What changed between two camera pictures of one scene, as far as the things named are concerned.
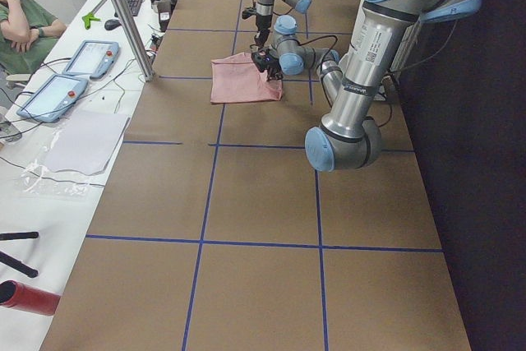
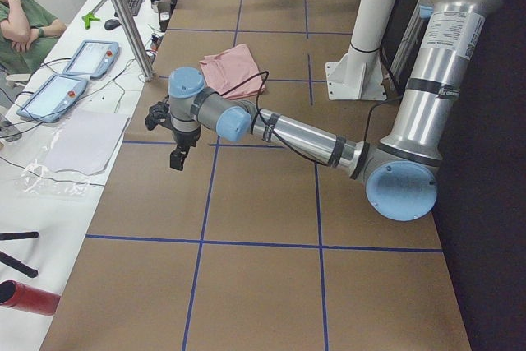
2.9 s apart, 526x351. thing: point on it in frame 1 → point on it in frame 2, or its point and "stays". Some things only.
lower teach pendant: x=53 y=99 stays
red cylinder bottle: x=16 y=295 stays
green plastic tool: x=87 y=18 stays
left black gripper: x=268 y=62 → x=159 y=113
